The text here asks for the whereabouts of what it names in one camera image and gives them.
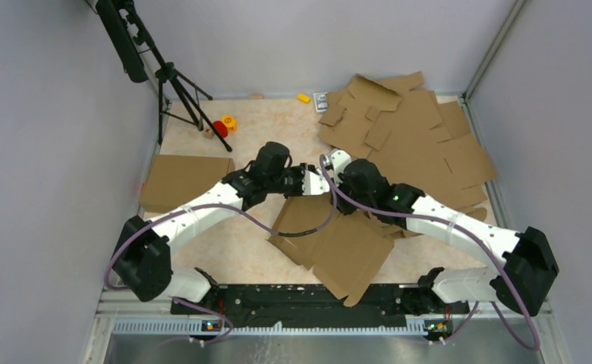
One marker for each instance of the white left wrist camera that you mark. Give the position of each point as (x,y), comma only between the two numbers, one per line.
(314,184)

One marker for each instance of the playing card box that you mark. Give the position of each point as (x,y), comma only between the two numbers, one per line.
(320,102)

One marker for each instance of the orange round toy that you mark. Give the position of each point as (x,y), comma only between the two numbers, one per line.
(230,123)

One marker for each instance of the aluminium frame rail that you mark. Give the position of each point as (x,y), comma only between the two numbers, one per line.
(163,331)

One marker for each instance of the folded closed cardboard box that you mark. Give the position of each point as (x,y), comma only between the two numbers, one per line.
(176,179)

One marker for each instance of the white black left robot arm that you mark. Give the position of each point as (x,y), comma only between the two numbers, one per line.
(143,255)

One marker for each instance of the yellow block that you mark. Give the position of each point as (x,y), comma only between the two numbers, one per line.
(303,98)

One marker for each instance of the red round toy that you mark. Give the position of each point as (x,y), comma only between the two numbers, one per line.
(221,128)

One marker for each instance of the cardboard box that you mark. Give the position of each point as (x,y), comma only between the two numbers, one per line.
(345,255)
(176,179)

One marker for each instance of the cardboard sheet pile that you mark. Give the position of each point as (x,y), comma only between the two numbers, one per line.
(399,126)

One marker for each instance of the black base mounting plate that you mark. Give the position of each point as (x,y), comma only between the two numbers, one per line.
(314,306)

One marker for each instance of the small wooden cube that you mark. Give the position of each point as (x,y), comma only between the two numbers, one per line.
(208,133)

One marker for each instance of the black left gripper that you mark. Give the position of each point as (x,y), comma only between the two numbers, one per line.
(300,172)

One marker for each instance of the black camera tripod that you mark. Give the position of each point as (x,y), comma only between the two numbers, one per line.
(131,40)

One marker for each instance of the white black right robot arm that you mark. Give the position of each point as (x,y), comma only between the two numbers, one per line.
(518,268)

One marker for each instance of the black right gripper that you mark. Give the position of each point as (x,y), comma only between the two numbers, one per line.
(344,208)

